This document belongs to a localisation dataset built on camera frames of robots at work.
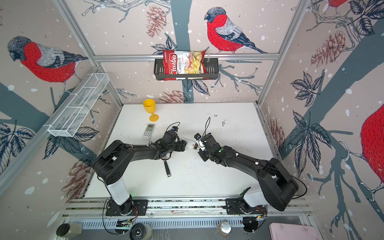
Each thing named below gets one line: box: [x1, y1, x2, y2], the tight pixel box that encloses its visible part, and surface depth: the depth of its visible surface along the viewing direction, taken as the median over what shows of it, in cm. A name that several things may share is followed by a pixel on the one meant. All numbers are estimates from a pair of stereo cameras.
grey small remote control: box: [142, 123, 156, 141], surface depth 105 cm
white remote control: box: [180, 137, 198, 150], surface depth 97 cm
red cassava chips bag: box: [163, 50, 209, 81], surface depth 89 cm
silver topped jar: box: [218, 219, 232, 238], surface depth 60 cm
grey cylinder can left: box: [56, 223, 83, 238], surface depth 62 cm
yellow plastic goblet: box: [143, 99, 160, 122], surface depth 106 cm
